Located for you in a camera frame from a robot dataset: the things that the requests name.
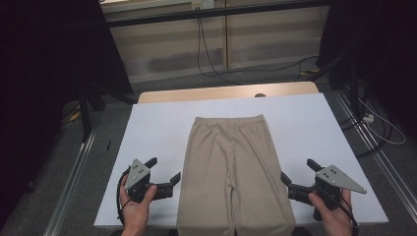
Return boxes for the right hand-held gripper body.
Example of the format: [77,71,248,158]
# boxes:
[310,164,368,211]

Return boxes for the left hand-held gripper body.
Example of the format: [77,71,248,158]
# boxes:
[125,158,157,204]

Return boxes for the beige pants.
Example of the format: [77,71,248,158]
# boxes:
[176,114,297,236]

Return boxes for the person's left hand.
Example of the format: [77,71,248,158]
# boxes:
[119,183,158,236]

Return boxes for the person's right hand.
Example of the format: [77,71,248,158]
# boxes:
[308,189,354,236]

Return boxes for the white table cover board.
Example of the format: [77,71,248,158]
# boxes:
[92,92,389,229]

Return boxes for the black metal stand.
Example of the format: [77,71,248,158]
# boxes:
[78,82,136,144]
[308,52,362,122]

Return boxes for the yellow floor tape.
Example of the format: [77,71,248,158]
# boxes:
[300,67,321,77]
[67,109,83,123]

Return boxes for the black curtain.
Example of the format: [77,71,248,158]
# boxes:
[316,0,417,139]
[0,0,134,227]

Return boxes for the black horizontal bar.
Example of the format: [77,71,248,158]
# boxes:
[104,0,330,29]

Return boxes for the left hand-held gripper cable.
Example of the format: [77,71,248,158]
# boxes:
[115,166,132,227]

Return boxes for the hand-held gripper cable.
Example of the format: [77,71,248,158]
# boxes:
[328,190,360,236]
[115,166,132,227]

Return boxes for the black floor cable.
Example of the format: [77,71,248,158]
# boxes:
[338,107,394,158]

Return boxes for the right hand-held gripper cable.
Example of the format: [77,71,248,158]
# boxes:
[328,190,360,236]

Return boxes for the aluminium floor rail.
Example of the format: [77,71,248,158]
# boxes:
[332,88,417,224]
[43,126,97,236]

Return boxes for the white floor cable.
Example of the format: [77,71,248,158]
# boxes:
[357,97,407,146]

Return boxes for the black wall cable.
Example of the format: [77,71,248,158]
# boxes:
[196,17,321,79]
[199,18,242,86]

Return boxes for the white wall socket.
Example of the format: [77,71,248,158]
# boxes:
[191,0,215,10]

